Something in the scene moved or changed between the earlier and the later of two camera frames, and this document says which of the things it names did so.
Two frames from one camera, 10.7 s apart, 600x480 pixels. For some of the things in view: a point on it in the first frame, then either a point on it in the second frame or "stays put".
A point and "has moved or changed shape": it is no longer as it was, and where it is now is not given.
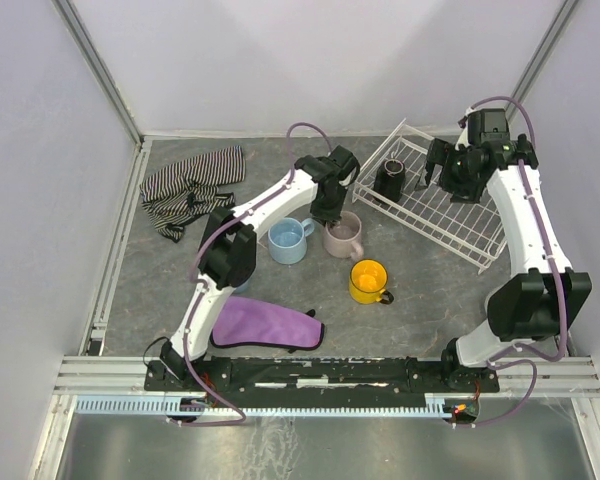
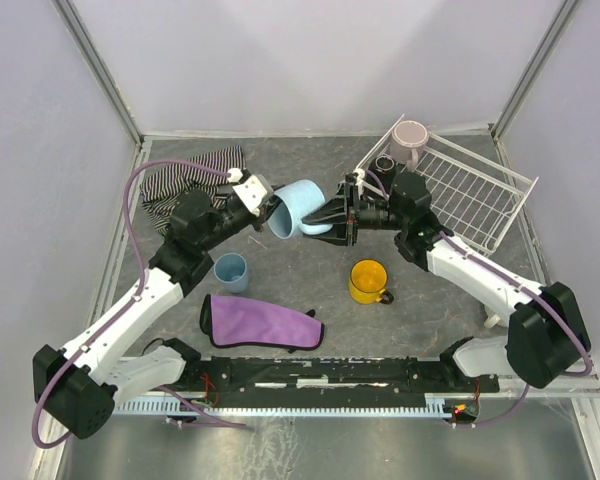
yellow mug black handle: x=368 y=280 stays put
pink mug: x=342 y=238 has moved or changed shape
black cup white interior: x=390 y=180 has moved or changed shape
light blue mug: x=287 y=243 has moved or changed shape
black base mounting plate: x=323 y=374 stays put
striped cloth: x=187 y=192 stays put
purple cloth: x=241 y=320 stays put
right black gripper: x=442 y=165 to x=352 y=217
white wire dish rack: x=388 y=185 stays put
